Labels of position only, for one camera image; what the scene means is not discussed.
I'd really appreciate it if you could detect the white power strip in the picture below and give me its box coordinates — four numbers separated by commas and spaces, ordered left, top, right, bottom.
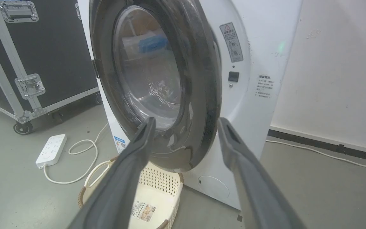
43, 122, 110, 185
36, 134, 67, 169

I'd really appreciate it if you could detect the cream perforated laundry basket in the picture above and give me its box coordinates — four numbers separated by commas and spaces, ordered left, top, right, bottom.
78, 156, 184, 229

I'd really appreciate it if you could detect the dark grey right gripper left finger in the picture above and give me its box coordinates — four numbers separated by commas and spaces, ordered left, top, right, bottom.
68, 117, 157, 229

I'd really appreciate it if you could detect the white washing machine body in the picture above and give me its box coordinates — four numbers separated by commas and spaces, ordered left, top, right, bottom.
77, 0, 304, 211

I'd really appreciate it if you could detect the thin white floor cable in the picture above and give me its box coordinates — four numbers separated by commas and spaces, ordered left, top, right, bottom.
266, 139, 366, 170

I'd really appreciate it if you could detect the round dark washing machine door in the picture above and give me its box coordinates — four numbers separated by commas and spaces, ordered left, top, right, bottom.
89, 0, 223, 173

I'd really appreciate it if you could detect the black flight case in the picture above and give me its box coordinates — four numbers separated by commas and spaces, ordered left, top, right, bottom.
0, 0, 103, 135

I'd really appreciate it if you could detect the grey warning sticker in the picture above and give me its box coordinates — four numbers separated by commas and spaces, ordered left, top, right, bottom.
220, 22, 244, 63

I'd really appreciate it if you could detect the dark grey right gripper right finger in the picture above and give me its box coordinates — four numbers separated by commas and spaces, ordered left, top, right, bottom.
217, 117, 307, 229

